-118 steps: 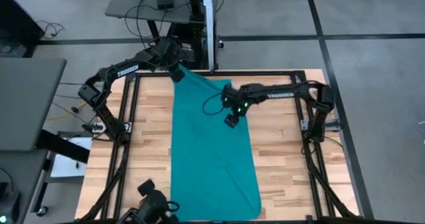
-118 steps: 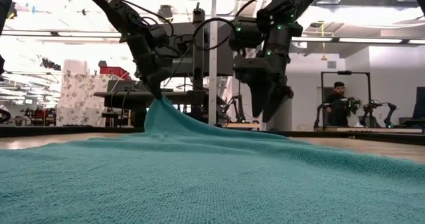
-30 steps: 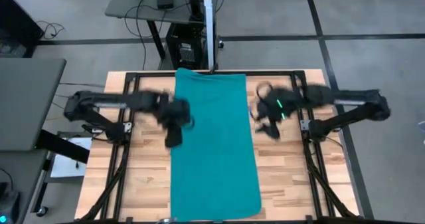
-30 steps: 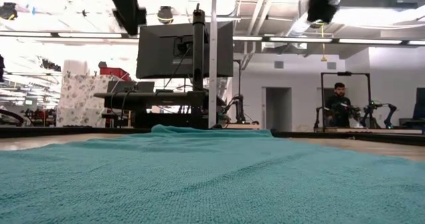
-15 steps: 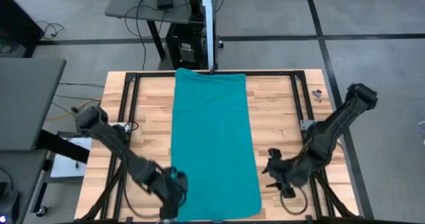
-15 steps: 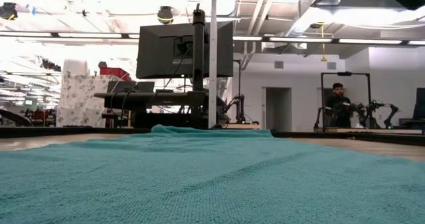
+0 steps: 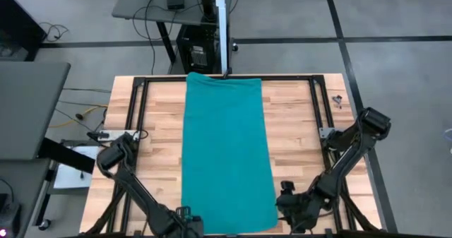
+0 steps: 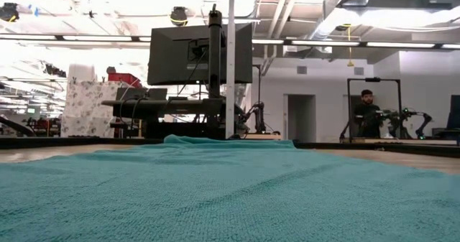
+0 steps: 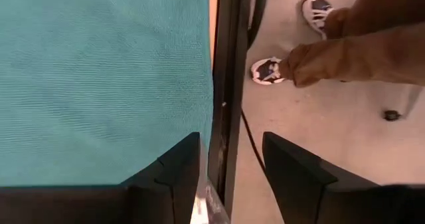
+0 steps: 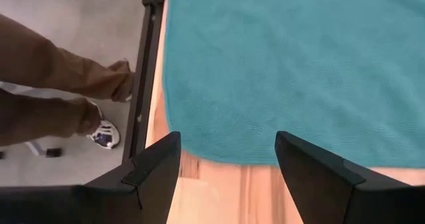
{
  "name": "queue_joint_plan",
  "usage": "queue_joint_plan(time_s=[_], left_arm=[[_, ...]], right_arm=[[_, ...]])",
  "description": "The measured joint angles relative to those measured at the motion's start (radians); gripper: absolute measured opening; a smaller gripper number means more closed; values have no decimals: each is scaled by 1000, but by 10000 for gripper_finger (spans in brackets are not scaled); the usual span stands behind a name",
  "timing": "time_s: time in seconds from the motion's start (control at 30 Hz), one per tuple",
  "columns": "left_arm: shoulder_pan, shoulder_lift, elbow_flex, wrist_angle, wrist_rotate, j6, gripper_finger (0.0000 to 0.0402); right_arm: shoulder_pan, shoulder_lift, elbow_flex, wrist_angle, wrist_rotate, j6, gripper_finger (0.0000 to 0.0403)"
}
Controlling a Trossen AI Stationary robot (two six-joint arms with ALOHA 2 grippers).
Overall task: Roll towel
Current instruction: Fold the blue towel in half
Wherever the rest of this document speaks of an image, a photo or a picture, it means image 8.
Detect background black robot arms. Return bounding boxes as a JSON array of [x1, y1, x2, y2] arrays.
[[382, 106, 434, 140]]

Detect person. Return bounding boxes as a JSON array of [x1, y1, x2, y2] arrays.
[[353, 88, 384, 139]]

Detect teal terry towel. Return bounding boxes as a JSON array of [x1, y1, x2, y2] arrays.
[[0, 134, 460, 242]]

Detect black ceiling device yellow strap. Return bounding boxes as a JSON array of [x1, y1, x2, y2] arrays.
[[0, 2, 20, 23], [170, 6, 190, 27]]

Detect grey monitor desk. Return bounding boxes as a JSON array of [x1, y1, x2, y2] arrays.
[[101, 97, 246, 122]]

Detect floral patterned divider cloth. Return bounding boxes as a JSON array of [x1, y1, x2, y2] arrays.
[[60, 80, 125, 139]]

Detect white vertical post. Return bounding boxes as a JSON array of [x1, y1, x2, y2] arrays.
[[225, 0, 236, 140]]

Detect yellow hanging cord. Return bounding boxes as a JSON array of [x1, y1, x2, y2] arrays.
[[346, 24, 356, 68]]

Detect grey doorway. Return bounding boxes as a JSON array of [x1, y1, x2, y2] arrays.
[[282, 93, 317, 141]]

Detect black computer monitor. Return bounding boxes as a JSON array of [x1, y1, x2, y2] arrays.
[[147, 22, 254, 86]]

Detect red storage box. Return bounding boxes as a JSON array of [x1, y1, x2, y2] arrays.
[[107, 72, 142, 89]]

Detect dark ceiling fixture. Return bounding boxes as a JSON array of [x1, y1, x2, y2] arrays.
[[44, 63, 68, 79]]

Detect red workshop cart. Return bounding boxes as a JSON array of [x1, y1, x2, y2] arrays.
[[27, 116, 61, 138]]

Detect long ceiling light strip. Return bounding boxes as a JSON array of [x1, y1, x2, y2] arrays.
[[0, 33, 152, 43], [251, 38, 460, 50]]

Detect black curved tube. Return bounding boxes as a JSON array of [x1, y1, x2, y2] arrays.
[[0, 115, 37, 138]]

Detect white cylinder container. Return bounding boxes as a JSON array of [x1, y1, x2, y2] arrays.
[[67, 63, 96, 83]]

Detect black aluminium table frame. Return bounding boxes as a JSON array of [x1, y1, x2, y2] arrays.
[[0, 136, 460, 159]]

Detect black monitor pole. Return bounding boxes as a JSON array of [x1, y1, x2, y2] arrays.
[[208, 4, 224, 100]]

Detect black gantry frame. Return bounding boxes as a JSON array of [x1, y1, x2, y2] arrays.
[[339, 77, 403, 141]]

